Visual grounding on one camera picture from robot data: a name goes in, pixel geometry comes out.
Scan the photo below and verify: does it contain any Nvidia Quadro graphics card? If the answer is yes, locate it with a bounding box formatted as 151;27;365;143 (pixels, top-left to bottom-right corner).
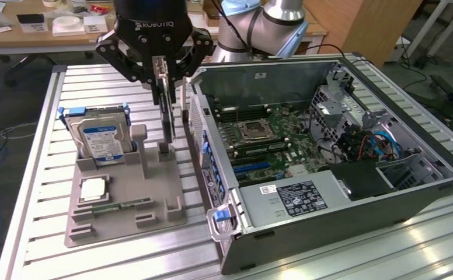
151;55;177;145

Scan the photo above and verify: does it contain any white cube box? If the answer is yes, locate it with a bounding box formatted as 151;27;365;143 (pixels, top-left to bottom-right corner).
83;16;109;34

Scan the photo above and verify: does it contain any wooden cabinet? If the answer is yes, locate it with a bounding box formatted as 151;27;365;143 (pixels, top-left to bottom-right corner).
300;0;424;68

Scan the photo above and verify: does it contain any white desk frame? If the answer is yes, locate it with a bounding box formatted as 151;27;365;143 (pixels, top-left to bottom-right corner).
404;0;453;79

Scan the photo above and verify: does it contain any grey power supply unit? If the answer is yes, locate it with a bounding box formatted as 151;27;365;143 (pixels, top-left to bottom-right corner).
235;170;353;236

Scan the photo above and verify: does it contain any long PCIe expansion slot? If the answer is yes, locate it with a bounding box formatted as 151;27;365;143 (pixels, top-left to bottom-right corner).
232;161;271;173

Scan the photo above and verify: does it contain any black and white box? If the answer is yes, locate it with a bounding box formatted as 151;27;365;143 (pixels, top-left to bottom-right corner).
16;13;51;33

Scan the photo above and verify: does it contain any silver CPU chip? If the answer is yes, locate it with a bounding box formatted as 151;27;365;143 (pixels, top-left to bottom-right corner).
77;178;109;204

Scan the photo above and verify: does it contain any metal CPU socket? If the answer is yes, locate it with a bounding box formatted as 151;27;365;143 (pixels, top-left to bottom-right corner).
237;118;275;141

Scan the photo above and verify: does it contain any flat white box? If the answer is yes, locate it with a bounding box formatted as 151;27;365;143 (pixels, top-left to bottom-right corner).
51;26;87;38

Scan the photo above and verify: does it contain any grey metal disk bay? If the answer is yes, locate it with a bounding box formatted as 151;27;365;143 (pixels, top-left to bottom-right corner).
375;151;444;192

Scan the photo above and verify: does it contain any green motherboard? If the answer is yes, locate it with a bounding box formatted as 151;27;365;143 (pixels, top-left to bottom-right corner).
211;99;331;187

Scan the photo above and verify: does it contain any wooden desk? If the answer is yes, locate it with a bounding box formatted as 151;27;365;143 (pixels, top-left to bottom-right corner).
0;0;329;56

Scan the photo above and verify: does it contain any grey plastic parts rack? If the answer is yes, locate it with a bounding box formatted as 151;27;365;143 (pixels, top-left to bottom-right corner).
63;124;188;249

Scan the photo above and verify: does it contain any green RAM stick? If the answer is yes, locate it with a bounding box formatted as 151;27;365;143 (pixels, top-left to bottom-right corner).
89;201;152;213

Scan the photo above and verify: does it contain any black installed RAM stick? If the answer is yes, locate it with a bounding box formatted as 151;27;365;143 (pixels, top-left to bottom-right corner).
232;141;291;156

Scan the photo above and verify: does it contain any hard disk with blue label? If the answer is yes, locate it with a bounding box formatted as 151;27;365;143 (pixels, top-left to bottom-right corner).
63;111;131;169

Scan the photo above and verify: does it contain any black RAM slot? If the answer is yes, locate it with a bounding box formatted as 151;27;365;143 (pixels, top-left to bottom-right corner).
212;105;269;115
216;112;271;123

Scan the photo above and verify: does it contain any open dark grey PC case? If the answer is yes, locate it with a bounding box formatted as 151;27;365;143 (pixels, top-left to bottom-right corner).
179;57;453;277

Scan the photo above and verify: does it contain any blue SATA wire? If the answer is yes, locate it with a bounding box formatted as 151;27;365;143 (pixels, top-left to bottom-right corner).
368;131;401;161

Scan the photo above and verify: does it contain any perforated metal drive cage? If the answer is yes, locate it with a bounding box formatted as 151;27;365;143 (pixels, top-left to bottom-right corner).
311;84;368;141

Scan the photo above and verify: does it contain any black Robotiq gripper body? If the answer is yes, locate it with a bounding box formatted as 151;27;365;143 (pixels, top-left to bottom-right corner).
113;0;193;61

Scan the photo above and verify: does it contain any black chair base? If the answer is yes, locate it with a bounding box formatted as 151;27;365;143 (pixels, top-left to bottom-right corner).
4;54;59;87

